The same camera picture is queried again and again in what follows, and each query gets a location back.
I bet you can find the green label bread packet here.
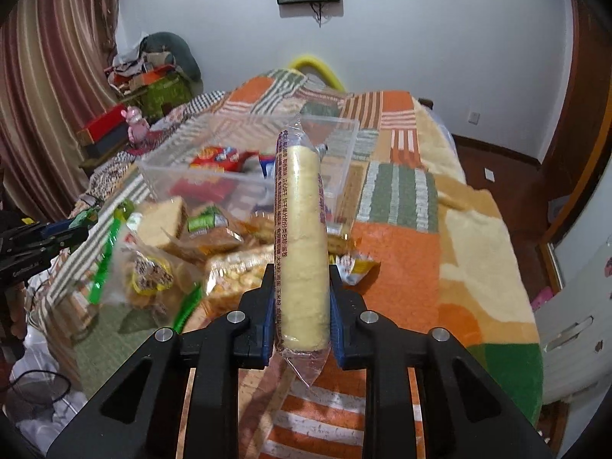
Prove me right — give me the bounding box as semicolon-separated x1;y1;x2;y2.
186;203;246;255

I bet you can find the pile of clothes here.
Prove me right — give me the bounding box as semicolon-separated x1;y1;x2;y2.
104;32;202;106

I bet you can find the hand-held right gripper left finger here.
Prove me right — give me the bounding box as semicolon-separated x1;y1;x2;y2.
47;264;278;459

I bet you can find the orange pastry packet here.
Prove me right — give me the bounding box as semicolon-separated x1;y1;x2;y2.
246;210;277;246

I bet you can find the yellow cracker packet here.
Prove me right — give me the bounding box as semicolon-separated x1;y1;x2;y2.
205;243;278;299

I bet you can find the sliced cake packet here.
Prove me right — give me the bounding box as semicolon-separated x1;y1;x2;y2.
128;195;190;255

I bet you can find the red snack packet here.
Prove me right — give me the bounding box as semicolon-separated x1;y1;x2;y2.
171;176;242;203
190;145;260;173

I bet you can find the red gift box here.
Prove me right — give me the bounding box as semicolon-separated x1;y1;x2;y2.
76;104;132;147

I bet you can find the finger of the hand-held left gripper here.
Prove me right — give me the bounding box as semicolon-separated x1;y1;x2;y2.
40;223;92;254

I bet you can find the wooden wardrobe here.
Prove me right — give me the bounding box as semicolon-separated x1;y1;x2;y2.
539;0;612;292

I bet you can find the yellow bed rail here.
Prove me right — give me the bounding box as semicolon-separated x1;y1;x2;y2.
291;55;346;93

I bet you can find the blue white snack packet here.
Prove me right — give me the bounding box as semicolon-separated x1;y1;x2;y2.
257;152;278;179

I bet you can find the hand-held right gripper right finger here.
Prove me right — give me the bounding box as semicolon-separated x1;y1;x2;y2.
329;264;558;459

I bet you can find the green printed box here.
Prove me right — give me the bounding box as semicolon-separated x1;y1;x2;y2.
142;74;193;116

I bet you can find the white plastic chair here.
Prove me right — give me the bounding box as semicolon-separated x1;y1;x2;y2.
532;232;612;408

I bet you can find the black wire fan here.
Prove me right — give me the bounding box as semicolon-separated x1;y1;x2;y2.
8;372;73;424

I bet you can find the small yellow snack packet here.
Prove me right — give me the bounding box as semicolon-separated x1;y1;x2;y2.
334;252;382;288

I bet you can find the pink plush toy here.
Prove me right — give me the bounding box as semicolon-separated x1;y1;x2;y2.
124;107;152;145

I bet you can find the green edged biscuit bag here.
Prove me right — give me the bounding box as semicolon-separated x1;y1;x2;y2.
87;200;204;333

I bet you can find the long cream roll cake packet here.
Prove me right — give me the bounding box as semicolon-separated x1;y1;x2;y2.
273;114;334;389

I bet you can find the clear plastic storage box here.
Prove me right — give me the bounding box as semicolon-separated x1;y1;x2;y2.
136;112;361;223

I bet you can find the striped curtain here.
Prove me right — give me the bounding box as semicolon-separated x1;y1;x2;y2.
0;0;121;223

